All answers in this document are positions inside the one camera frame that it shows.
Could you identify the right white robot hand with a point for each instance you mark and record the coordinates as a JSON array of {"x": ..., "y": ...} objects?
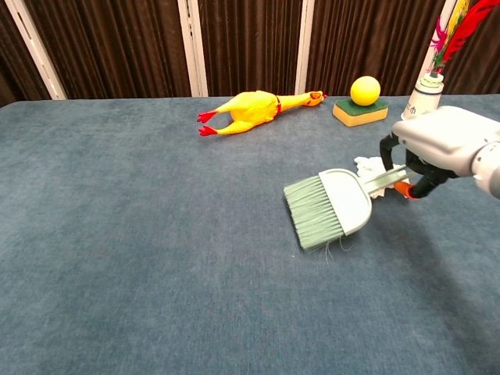
[{"x": 441, "y": 140}]

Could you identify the white paper scrap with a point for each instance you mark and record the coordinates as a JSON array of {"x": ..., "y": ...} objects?
[{"x": 369, "y": 162}]

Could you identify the yellow ball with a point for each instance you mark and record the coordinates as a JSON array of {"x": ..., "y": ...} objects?
[{"x": 365, "y": 90}]

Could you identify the white ceramic vase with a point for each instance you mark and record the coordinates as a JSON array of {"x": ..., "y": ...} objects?
[{"x": 423, "y": 99}]

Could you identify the dark brown pleated curtain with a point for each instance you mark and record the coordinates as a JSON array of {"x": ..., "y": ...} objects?
[
  {"x": 250, "y": 43},
  {"x": 476, "y": 66},
  {"x": 371, "y": 35},
  {"x": 11, "y": 70},
  {"x": 117, "y": 47}
]

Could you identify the green and yellow sponge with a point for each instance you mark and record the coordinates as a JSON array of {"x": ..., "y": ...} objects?
[{"x": 357, "y": 115}]

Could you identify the colourful feather bunch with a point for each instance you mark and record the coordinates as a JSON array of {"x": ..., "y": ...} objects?
[{"x": 465, "y": 27}]

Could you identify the yellow rubber chicken toy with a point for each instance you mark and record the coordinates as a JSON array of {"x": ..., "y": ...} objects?
[{"x": 254, "y": 109}]

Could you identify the blue felt table cover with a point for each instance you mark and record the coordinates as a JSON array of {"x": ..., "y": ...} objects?
[{"x": 156, "y": 254}]

